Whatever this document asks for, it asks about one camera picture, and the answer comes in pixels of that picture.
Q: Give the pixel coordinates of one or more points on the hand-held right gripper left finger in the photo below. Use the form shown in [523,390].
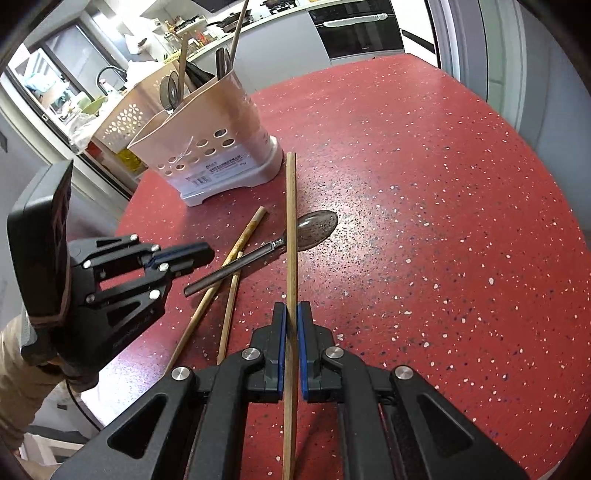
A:
[279,350]

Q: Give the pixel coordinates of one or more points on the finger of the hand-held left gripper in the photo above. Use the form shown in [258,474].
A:
[184,254]
[120,332]

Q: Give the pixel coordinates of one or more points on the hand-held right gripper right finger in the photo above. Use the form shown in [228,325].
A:
[304,350]

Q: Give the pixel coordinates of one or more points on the speckled pattern wooden chopstick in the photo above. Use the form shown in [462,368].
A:
[244,240]

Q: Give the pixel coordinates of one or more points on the plain wooden chopstick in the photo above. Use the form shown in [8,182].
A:
[229,314]
[291,230]
[238,37]

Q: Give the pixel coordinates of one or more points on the beige utensil holder white base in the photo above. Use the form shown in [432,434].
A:
[217,134]

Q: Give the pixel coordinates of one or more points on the person's left forearm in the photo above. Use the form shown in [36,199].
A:
[23,392]

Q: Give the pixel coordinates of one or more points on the yellow oil bottle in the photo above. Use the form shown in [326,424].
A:
[129,159]

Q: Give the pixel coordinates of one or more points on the black hanging garment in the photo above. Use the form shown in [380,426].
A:
[198,76]

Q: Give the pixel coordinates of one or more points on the curved kitchen faucet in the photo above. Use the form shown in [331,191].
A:
[111,68]

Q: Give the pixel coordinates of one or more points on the grey base cabinet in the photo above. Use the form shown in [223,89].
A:
[286,50]

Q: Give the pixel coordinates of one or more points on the black wok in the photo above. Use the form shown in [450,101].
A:
[228,23]

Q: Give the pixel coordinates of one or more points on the black built-in oven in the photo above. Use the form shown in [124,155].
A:
[360,37]

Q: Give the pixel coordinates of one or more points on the white refrigerator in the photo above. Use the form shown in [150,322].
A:
[422,50]

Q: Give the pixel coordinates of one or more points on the black wall switch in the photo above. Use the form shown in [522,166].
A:
[3,142]

